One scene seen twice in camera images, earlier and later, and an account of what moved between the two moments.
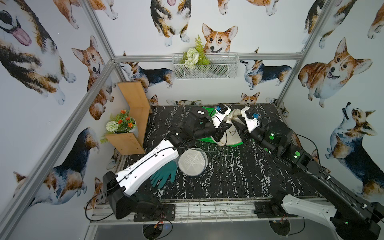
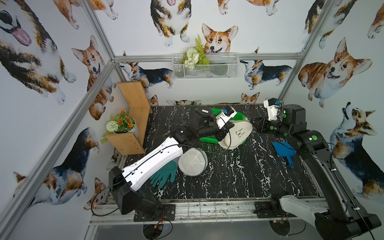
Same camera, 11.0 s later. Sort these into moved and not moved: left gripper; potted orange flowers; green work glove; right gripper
Moved: right gripper
Not moved: potted orange flowers; left gripper; green work glove
